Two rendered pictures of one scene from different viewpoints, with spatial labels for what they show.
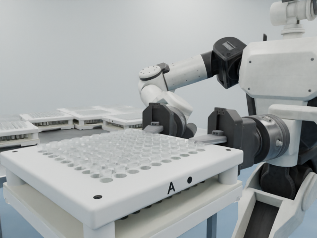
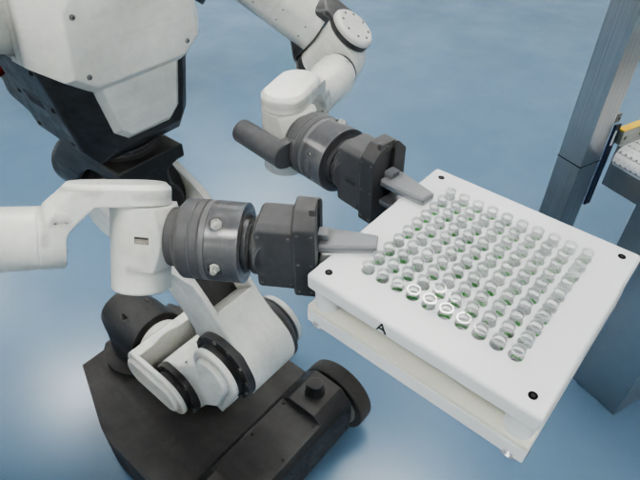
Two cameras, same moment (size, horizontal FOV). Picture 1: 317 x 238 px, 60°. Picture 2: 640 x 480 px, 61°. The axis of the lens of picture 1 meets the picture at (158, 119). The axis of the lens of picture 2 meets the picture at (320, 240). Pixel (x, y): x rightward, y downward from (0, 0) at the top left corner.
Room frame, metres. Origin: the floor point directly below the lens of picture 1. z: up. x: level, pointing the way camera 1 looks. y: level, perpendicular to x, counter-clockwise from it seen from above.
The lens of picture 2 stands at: (0.57, 0.43, 1.39)
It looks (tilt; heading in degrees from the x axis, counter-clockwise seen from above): 41 degrees down; 265
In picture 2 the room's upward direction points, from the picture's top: straight up
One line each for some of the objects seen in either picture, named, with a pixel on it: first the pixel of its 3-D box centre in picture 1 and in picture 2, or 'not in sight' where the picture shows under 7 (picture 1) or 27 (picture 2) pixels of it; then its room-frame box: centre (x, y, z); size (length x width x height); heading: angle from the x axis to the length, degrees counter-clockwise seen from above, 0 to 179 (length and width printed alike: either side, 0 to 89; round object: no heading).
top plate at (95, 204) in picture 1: (121, 157); (475, 270); (0.38, 0.05, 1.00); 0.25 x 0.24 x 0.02; 45
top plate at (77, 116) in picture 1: (92, 114); not in sight; (1.64, 0.40, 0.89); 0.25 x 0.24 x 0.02; 124
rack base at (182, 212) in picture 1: (122, 190); (467, 302); (0.38, 0.05, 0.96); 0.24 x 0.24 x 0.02; 45
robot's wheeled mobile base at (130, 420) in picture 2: not in sight; (198, 389); (0.81, -0.38, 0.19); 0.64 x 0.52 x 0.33; 135
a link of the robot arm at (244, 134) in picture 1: (242, 141); (354, 166); (0.47, -0.15, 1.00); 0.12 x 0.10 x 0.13; 127
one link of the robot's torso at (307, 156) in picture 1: (293, 166); (113, 168); (0.88, -0.45, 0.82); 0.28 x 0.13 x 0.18; 135
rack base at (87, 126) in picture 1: (93, 123); not in sight; (1.64, 0.40, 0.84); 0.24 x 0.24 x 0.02; 34
